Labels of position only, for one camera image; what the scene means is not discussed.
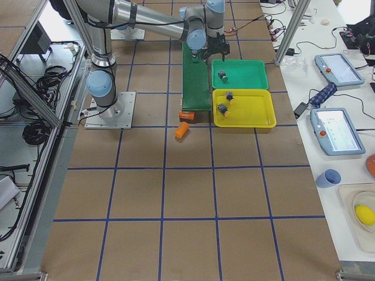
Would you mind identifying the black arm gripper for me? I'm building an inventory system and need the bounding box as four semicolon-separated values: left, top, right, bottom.
192;32;230;63

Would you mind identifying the yellow push button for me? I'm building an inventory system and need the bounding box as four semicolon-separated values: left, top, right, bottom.
224;91;235;105
217;103;231;118

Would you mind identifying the yellow push button front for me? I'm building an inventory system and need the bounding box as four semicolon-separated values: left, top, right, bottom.
217;103;231;118

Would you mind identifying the orange cylinder with label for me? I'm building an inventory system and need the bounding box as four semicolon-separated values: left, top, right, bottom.
179;111;196;121

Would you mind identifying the plain orange cylinder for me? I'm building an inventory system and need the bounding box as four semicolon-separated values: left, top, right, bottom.
175;121;190;139

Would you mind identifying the green plastic tray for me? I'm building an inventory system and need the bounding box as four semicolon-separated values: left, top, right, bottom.
211;59;269;90

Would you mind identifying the green conveyor belt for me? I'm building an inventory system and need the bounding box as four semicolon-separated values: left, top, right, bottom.
182;43;212;112

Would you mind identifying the yellow plastic tray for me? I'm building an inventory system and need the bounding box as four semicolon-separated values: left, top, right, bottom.
212;89;277;128

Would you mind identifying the black power adapter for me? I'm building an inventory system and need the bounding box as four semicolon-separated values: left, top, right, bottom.
294;102;309;119

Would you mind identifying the teach pendant far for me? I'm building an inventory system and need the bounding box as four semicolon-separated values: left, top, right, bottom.
314;53;365;87

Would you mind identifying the teach pendant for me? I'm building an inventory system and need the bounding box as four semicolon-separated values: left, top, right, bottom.
314;53;365;87
309;108;366;156

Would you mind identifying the blue plaid umbrella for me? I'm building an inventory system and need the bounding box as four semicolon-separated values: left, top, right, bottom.
309;82;338;108

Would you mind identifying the teach pendant near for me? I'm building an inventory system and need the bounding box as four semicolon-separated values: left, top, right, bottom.
309;108;366;156

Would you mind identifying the blue cup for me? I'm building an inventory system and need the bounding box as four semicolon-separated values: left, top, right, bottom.
316;169;342;189

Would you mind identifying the beige tray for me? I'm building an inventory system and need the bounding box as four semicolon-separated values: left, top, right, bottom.
337;183;374;253

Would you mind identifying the yellow lemon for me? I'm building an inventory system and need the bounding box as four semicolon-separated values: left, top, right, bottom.
354;205;374;226

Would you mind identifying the red black wire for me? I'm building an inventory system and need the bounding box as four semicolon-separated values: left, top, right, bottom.
224;14;266;36

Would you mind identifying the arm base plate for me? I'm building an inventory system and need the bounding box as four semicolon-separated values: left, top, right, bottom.
84;91;136;129
111;28;145;41

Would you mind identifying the aluminium frame post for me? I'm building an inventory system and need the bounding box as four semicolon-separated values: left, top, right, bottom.
274;0;311;66

